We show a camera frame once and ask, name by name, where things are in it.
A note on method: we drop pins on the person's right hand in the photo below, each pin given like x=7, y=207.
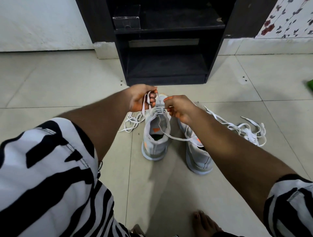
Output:
x=182, y=107

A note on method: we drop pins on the person's left hand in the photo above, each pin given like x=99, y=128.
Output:
x=138, y=96

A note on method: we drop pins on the grey sneaker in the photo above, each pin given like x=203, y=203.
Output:
x=154, y=152
x=198, y=161

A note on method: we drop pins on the clear plastic box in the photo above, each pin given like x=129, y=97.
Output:
x=126, y=23

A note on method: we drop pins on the person's left forearm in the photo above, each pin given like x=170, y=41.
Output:
x=105, y=127

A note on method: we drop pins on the person's right forearm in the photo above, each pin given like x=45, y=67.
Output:
x=239, y=161

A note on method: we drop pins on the person's right foot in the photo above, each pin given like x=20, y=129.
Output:
x=204, y=224

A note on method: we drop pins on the black open shelf box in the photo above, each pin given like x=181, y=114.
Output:
x=166, y=66

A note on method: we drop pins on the dark brown wooden cabinet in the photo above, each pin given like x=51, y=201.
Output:
x=95, y=19

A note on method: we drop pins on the zebra striped garment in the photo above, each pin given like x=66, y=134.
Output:
x=49, y=175

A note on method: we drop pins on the green blue white bottle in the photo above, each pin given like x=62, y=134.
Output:
x=310, y=85

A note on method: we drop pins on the white floral patterned sheet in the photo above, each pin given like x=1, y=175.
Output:
x=286, y=22

